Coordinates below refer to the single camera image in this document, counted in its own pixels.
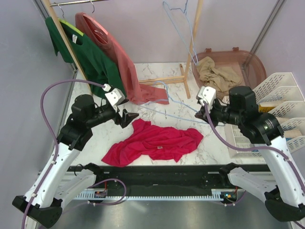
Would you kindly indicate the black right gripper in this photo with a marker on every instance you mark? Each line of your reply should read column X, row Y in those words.
column 202, row 114

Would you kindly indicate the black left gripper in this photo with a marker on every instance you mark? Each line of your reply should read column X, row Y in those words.
column 127, row 118

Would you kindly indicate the magenta t shirt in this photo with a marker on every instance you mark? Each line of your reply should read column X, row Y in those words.
column 159, row 143

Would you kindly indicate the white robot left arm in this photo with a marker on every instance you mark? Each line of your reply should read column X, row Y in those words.
column 46, row 199

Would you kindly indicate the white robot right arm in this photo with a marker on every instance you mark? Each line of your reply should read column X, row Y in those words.
column 285, row 200

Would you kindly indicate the green t shirt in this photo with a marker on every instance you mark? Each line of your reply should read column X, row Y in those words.
column 96, row 65

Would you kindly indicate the salmon pink t shirt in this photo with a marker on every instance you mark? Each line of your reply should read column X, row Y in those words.
column 136, row 93

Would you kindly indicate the wooden clothes rack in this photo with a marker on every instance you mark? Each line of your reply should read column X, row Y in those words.
column 182, row 78

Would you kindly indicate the beige crumpled garment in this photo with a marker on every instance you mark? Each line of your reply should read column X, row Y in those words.
column 220, row 78

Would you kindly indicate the pink translucent laundry basket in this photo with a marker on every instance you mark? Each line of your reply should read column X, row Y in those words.
column 245, row 63

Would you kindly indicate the yellow blue book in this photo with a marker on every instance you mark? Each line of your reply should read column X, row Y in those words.
column 266, row 107

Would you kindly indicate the white plastic file organizer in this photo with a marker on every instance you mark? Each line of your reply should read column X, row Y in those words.
column 277, row 87

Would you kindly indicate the blue cover book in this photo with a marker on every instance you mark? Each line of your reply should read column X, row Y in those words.
column 282, row 120

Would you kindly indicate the light blue book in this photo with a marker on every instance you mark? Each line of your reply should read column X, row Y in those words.
column 290, row 134

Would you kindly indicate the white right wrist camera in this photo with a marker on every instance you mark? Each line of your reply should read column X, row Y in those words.
column 206, row 95

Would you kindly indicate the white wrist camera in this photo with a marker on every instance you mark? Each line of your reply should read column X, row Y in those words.
column 206, row 95
column 114, row 95

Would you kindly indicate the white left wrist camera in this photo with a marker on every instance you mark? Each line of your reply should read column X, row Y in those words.
column 114, row 95

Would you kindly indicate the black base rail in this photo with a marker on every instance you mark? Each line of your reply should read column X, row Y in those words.
column 206, row 176

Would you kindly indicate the white slotted cable duct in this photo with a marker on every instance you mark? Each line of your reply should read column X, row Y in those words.
column 99, row 195

